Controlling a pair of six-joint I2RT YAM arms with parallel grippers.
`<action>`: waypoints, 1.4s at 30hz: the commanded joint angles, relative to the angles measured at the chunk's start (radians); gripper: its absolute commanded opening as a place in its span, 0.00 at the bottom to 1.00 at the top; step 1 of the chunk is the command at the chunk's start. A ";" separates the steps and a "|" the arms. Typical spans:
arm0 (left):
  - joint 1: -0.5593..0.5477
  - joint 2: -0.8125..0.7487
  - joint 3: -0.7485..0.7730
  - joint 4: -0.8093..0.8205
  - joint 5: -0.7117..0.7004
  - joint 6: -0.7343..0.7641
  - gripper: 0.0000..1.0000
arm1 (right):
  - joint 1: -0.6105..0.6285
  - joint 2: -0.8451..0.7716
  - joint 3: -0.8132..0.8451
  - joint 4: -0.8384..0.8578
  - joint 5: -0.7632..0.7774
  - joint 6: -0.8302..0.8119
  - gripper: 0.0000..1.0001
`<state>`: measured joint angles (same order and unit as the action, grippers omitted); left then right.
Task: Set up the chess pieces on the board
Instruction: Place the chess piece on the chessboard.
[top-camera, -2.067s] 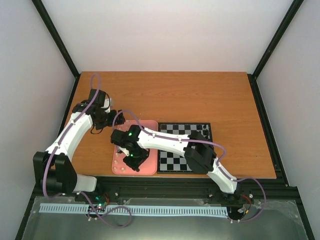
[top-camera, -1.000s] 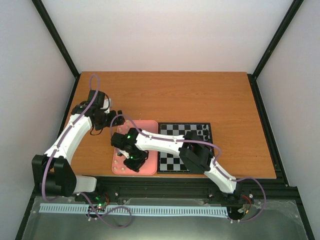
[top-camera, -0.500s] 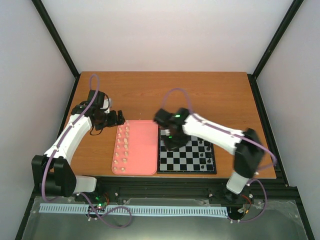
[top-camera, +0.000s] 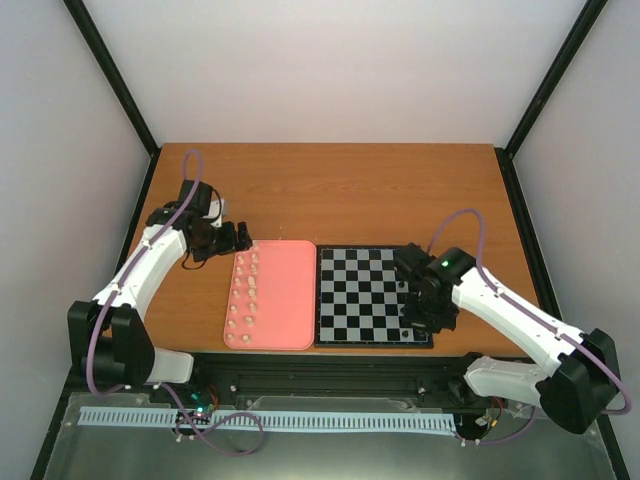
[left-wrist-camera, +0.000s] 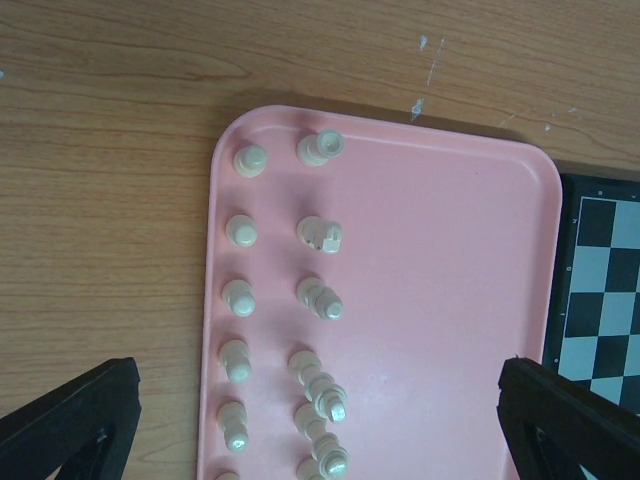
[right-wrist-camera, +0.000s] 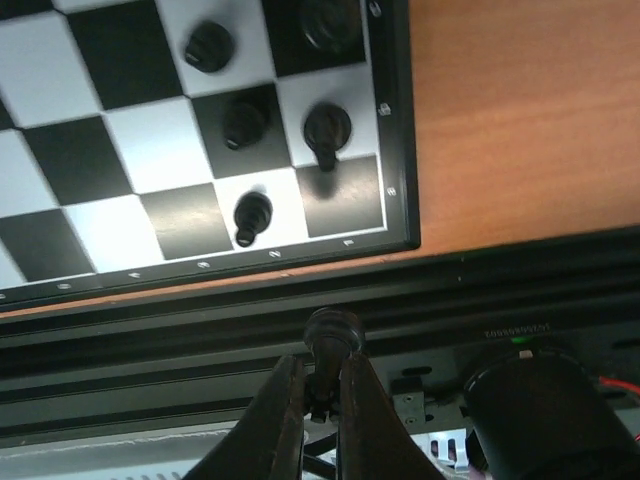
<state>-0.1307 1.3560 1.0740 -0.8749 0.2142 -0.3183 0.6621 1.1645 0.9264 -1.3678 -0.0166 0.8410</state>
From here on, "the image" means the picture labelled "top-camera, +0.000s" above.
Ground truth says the pink plastic tray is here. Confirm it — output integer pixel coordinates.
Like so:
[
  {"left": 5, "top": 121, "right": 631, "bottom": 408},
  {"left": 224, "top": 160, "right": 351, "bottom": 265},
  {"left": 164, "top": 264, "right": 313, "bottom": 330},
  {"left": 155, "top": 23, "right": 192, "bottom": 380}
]
[{"left": 223, "top": 240, "right": 317, "bottom": 351}]

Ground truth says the black white chessboard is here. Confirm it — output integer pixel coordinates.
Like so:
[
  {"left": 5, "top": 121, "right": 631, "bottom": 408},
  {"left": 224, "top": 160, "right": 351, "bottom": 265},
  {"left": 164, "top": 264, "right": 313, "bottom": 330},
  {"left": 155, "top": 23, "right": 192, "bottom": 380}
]
[{"left": 314, "top": 245, "right": 434, "bottom": 349}]

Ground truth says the black aluminium frame rail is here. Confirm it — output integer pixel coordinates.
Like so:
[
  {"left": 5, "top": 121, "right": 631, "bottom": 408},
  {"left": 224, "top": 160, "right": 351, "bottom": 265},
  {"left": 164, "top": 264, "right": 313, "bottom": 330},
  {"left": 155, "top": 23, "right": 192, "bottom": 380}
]
[{"left": 32, "top": 353, "right": 635, "bottom": 479}]

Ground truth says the right controller board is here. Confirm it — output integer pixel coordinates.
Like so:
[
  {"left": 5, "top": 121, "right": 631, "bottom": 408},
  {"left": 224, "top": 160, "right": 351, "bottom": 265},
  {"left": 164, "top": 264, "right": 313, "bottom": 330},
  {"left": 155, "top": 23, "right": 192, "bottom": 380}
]
[{"left": 475, "top": 396, "right": 504, "bottom": 430}]

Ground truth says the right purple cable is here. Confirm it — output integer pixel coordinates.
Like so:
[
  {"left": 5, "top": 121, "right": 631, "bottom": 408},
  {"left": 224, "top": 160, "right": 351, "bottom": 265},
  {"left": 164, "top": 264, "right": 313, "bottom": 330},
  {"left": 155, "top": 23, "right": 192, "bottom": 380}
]
[{"left": 425, "top": 208, "right": 632, "bottom": 447}]

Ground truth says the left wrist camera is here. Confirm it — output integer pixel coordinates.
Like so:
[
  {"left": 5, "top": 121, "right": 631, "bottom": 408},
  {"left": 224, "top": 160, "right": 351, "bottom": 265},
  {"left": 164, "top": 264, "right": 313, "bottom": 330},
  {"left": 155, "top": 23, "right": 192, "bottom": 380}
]
[{"left": 204, "top": 198, "right": 228, "bottom": 228}]

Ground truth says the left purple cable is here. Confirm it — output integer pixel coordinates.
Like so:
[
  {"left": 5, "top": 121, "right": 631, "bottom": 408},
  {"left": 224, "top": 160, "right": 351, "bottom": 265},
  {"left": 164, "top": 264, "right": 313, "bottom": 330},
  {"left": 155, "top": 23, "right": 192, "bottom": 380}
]
[{"left": 85, "top": 148, "right": 264, "bottom": 456}]

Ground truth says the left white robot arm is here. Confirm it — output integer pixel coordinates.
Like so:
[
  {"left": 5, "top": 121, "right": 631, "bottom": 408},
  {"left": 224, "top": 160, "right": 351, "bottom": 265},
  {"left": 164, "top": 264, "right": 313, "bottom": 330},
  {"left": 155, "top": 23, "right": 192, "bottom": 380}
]
[{"left": 67, "top": 180, "right": 252, "bottom": 403}]

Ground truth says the left controller board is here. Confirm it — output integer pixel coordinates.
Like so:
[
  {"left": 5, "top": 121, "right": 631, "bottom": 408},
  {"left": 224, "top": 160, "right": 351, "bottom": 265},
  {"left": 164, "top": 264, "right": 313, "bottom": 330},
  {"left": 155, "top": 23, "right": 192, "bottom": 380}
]
[{"left": 191, "top": 385, "right": 219, "bottom": 418}]

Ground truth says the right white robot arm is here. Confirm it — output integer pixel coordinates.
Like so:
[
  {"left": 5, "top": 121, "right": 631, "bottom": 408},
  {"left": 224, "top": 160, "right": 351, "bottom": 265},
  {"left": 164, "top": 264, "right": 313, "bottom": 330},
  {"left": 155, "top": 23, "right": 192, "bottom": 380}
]
[{"left": 393, "top": 243, "right": 622, "bottom": 434}]

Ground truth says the controller board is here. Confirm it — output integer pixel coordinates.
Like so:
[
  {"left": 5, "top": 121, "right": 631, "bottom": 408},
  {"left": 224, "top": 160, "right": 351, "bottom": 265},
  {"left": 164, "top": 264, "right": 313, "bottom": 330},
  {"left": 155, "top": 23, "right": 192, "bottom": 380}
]
[
  {"left": 191, "top": 385, "right": 219, "bottom": 418},
  {"left": 475, "top": 396, "right": 504, "bottom": 430}
]

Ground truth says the purple cable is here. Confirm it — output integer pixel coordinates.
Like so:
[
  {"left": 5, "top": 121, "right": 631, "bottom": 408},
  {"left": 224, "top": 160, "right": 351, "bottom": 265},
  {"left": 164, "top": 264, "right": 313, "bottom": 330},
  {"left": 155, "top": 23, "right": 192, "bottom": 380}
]
[
  {"left": 85, "top": 148, "right": 264, "bottom": 456},
  {"left": 425, "top": 208, "right": 632, "bottom": 447}
]

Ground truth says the light blue cable duct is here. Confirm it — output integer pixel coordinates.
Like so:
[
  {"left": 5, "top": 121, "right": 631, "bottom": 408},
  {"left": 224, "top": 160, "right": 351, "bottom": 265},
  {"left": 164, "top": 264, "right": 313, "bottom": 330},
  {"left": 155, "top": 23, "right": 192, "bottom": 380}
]
[{"left": 77, "top": 407, "right": 456, "bottom": 436}]

